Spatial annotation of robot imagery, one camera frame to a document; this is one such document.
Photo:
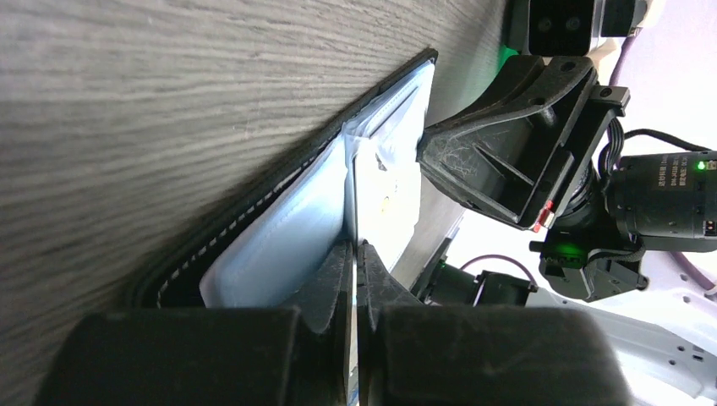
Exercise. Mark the black card holder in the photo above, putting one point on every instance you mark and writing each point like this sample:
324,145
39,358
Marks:
273,238

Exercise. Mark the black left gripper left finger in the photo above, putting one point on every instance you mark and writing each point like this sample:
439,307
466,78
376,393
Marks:
293,354

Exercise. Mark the green double storage bin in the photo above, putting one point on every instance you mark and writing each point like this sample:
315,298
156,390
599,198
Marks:
504,54

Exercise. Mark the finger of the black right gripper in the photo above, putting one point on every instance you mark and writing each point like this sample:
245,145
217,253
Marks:
522,153

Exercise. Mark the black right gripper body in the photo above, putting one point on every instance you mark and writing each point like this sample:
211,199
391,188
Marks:
660,202

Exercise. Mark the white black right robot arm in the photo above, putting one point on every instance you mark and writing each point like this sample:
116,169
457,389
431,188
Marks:
675,356

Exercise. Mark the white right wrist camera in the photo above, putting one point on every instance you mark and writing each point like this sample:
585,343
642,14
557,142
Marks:
551,28

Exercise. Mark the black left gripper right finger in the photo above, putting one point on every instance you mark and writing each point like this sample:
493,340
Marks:
410,353

